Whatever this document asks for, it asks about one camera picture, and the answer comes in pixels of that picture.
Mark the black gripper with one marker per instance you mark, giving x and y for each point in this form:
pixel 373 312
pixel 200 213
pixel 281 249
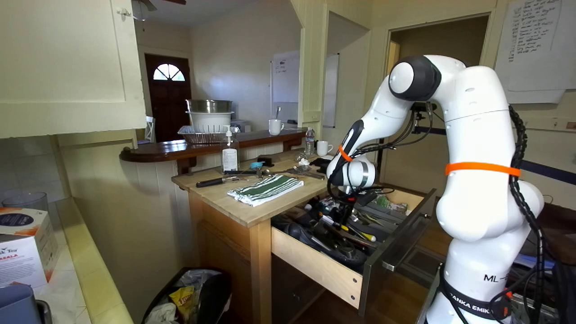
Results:
pixel 344 200

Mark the black yellow handled screwdriver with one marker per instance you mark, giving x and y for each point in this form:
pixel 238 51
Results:
pixel 349 229

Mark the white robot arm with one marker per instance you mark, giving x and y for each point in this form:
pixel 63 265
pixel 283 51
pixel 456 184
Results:
pixel 486 208

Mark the wooden dresser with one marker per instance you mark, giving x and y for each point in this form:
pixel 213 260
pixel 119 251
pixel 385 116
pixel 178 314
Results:
pixel 238 238

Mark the dark grey utensil tray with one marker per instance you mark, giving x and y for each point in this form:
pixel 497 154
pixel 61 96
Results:
pixel 378 218

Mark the wooden drawer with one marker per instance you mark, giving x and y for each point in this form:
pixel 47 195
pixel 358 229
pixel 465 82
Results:
pixel 369 263

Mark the green white striped towel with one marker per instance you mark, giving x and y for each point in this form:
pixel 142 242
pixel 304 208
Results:
pixel 265 190

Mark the white mug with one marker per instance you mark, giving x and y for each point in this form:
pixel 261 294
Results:
pixel 276 127

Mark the white soap dispenser bottle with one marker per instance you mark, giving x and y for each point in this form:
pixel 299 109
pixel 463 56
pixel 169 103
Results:
pixel 229 154

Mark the white dish rack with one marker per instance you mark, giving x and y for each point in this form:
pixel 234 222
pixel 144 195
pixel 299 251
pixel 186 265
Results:
pixel 209 116

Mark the trash bin with bag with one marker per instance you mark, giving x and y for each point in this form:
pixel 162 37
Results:
pixel 193 296

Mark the dark wooden bar counter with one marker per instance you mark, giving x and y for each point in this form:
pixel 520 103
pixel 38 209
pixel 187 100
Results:
pixel 186 152

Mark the dark front door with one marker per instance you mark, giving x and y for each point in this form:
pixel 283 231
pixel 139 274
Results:
pixel 169 87

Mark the white whiteboard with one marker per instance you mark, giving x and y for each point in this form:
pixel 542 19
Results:
pixel 537 53

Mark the white cardboard box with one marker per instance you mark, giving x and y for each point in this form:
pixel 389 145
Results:
pixel 27 247

